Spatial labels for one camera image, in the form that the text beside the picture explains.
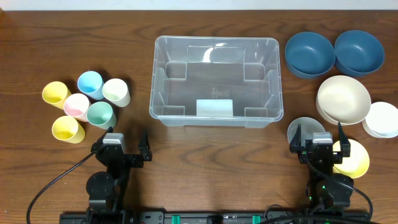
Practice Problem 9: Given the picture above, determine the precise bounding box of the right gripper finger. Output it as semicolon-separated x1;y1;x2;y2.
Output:
338;122;351;157
290;124;301;154

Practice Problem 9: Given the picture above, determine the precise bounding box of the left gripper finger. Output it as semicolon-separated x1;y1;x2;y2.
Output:
138;131;152;161
96;126;113;145

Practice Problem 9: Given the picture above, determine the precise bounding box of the yellow small bowl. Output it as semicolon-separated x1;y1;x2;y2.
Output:
333;139;370;179

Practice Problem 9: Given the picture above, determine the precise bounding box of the grey small bowl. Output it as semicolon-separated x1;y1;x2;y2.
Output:
287;117;325;146

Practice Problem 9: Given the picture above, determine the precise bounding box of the white small bowl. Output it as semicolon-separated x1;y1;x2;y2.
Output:
362;101;397;138

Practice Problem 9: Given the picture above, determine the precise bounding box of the beige large bowl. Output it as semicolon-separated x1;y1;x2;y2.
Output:
315;75;371;126

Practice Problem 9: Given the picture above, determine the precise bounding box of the clear plastic storage container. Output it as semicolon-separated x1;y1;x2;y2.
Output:
149;35;284;128

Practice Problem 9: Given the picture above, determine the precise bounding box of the dark blue bowl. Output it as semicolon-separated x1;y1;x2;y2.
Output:
284;32;335;79
334;30;385;77

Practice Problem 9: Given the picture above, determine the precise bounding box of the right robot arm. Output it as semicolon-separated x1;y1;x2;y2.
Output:
290;124;354;215

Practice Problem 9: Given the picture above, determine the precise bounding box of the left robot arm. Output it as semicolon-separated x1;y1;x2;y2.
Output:
86;127;152;223

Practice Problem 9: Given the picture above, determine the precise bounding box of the mint green cup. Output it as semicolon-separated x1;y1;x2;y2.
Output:
86;101;117;129

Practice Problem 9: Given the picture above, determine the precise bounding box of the cream white cup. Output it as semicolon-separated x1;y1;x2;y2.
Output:
102;78;131;108

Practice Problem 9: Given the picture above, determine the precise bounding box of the pink cup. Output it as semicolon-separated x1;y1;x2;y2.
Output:
63;93;91;122

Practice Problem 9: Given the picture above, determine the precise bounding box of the yellow cup lower left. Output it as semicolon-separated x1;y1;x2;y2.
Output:
52;116;85;144

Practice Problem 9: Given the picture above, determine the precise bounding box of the yellow cup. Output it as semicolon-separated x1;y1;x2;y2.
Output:
42;81;71;110
52;116;85;144

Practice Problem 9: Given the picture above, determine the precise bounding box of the light blue cup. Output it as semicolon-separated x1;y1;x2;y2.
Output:
77;71;104;100

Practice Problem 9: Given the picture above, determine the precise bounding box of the yellow cup upper left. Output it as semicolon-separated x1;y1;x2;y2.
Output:
42;81;71;110

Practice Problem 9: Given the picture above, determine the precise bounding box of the left black cable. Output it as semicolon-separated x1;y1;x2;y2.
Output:
25;151;96;224

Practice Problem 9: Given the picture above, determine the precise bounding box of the black cable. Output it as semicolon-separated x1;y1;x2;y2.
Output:
25;151;96;224
264;152;374;224

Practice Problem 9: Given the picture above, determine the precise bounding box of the right black cable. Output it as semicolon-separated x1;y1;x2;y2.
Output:
264;152;374;224

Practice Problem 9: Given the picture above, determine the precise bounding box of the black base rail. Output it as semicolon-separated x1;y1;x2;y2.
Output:
59;208;370;224

